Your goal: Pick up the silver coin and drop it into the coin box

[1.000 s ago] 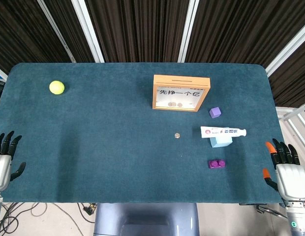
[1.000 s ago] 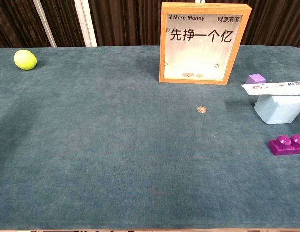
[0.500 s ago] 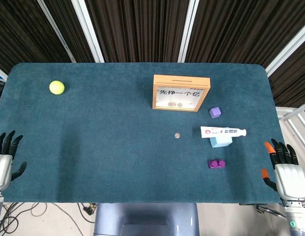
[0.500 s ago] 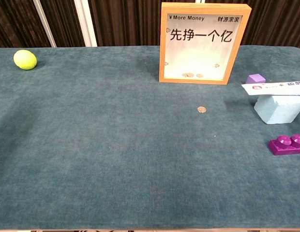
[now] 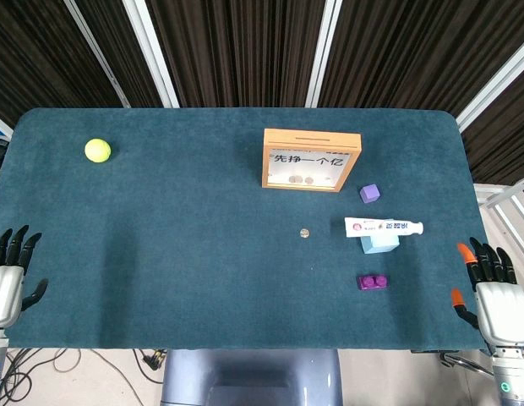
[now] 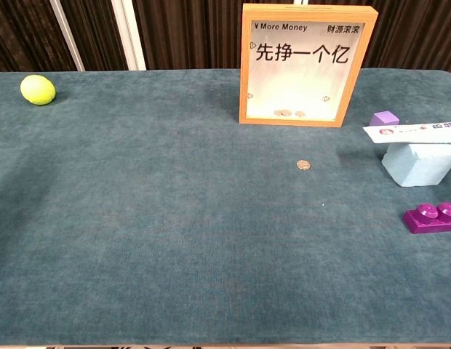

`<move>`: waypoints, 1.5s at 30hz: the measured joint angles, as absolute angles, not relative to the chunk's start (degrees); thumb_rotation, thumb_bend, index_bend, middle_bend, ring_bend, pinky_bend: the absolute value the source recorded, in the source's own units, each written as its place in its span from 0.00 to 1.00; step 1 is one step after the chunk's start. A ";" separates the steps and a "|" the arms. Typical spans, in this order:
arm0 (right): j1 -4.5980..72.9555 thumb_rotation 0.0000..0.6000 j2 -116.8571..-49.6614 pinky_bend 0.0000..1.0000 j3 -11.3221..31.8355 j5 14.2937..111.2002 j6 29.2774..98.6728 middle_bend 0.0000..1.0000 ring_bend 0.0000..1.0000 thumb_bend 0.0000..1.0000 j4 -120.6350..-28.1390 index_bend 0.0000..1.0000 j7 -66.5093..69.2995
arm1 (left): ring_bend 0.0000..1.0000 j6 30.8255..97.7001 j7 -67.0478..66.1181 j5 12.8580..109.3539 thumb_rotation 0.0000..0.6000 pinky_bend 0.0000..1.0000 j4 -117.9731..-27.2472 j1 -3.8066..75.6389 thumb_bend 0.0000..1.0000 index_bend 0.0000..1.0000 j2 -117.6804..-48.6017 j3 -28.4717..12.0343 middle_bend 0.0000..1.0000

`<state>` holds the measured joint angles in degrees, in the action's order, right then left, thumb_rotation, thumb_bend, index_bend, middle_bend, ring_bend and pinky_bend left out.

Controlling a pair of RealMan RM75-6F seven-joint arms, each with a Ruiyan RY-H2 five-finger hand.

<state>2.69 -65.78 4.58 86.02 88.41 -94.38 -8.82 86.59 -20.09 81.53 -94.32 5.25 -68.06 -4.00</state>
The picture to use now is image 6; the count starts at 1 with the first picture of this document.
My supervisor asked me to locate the purple cube block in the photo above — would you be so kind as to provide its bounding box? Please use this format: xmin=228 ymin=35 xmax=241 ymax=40
xmin=369 ymin=111 xmax=400 ymax=128

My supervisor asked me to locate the light blue foam block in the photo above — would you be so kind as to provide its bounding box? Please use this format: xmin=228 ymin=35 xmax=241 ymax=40
xmin=380 ymin=142 xmax=451 ymax=188

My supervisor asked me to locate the wooden box with sign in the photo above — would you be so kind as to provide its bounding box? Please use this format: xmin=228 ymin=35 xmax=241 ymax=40
xmin=239 ymin=2 xmax=379 ymax=129

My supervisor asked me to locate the wide white frame post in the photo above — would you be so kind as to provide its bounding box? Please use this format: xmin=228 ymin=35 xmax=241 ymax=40
xmin=111 ymin=0 xmax=148 ymax=71

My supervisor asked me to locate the white printed tube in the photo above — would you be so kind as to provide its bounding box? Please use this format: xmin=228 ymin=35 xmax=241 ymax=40
xmin=362 ymin=121 xmax=451 ymax=145

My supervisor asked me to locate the yellow-green tennis ball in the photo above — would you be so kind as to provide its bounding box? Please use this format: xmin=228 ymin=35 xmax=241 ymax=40
xmin=20 ymin=74 xmax=57 ymax=106

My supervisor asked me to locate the purple two-stud toy brick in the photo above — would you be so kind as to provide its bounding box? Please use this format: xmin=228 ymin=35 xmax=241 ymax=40
xmin=402 ymin=201 xmax=451 ymax=235

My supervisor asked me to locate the thin grey frame post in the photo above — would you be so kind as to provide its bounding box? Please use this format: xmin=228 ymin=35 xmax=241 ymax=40
xmin=49 ymin=0 xmax=86 ymax=72

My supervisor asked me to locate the teal velvet table cloth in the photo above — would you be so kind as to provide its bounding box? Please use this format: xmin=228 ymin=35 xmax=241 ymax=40
xmin=0 ymin=68 xmax=451 ymax=346

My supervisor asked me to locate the dark brown pleated curtain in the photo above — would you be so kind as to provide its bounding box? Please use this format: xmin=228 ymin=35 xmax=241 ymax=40
xmin=0 ymin=0 xmax=451 ymax=76

